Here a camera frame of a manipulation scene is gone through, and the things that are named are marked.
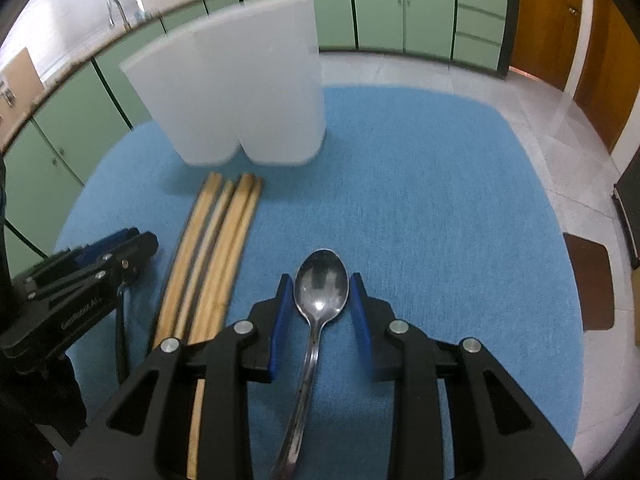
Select brown chair seat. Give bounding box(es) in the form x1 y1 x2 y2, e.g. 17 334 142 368
563 233 615 332

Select chrome faucet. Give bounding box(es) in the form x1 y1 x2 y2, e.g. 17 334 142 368
106 0 131 32

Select white holder left compartment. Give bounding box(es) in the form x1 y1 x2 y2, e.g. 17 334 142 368
119 20 240 166

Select black oven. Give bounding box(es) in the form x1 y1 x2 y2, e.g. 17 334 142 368
613 151 640 269

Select white holder right compartment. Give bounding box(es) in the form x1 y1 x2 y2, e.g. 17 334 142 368
193 0 326 166

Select white holder compartment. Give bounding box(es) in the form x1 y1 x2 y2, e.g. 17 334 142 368
193 0 326 166
119 20 240 166

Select blue table cloth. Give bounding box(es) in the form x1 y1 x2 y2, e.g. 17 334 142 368
54 87 584 479

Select green kitchen cabinets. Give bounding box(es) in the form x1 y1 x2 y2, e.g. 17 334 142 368
1 0 520 273

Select wooden door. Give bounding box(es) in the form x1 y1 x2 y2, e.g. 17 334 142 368
511 0 582 90
575 0 639 151

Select wooden chopstick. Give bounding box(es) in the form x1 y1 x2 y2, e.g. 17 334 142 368
174 174 234 340
185 176 265 480
189 174 255 344
151 172 222 349

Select steel spoon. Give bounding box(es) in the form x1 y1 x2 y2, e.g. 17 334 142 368
269 249 349 479

